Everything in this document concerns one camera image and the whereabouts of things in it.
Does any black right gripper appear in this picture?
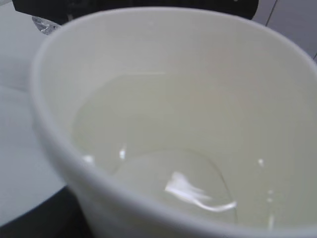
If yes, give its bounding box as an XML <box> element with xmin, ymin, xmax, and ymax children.
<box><xmin>12</xmin><ymin>0</ymin><xmax>259</xmax><ymax>25</ymax></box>

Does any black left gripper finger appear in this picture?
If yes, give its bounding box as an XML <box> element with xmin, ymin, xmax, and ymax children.
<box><xmin>0</xmin><ymin>187</ymin><xmax>93</xmax><ymax>238</ymax></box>

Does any white paper cup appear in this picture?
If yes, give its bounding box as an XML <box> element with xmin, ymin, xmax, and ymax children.
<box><xmin>30</xmin><ymin>7</ymin><xmax>317</xmax><ymax>238</ymax></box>

